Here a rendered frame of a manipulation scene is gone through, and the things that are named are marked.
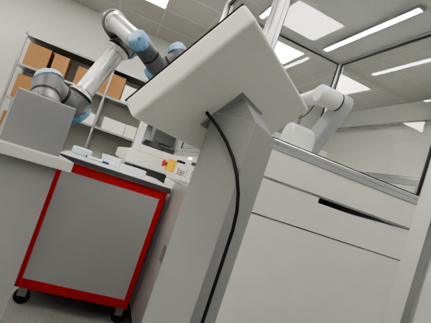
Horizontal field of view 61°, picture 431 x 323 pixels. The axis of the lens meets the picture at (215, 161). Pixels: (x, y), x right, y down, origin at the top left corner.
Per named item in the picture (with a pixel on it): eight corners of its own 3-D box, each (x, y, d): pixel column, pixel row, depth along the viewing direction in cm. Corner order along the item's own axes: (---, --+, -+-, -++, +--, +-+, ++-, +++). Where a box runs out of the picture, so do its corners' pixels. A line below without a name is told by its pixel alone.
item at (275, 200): (213, 199, 131) (226, 161, 132) (165, 176, 228) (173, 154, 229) (408, 263, 159) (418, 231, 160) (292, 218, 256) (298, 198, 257)
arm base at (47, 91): (27, 91, 132) (31, 74, 138) (15, 118, 140) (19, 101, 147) (69, 106, 141) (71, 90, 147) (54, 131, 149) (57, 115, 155)
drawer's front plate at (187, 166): (185, 182, 169) (193, 159, 170) (173, 177, 197) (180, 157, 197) (188, 183, 169) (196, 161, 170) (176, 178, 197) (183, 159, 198)
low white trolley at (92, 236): (2, 304, 170) (58, 151, 175) (28, 263, 229) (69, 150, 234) (123, 327, 187) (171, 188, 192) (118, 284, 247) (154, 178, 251)
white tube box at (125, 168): (124, 172, 195) (126, 165, 196) (118, 169, 202) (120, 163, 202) (144, 177, 202) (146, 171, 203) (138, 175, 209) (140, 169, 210)
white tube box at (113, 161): (99, 161, 229) (102, 152, 230) (104, 161, 238) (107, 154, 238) (118, 167, 229) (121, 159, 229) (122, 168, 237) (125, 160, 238)
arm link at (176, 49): (168, 56, 152) (185, 45, 151) (179, 77, 150) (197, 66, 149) (161, 48, 144) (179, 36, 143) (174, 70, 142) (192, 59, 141)
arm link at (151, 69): (136, 59, 145) (160, 45, 144) (151, 79, 153) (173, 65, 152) (140, 70, 140) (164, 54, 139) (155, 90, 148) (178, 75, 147)
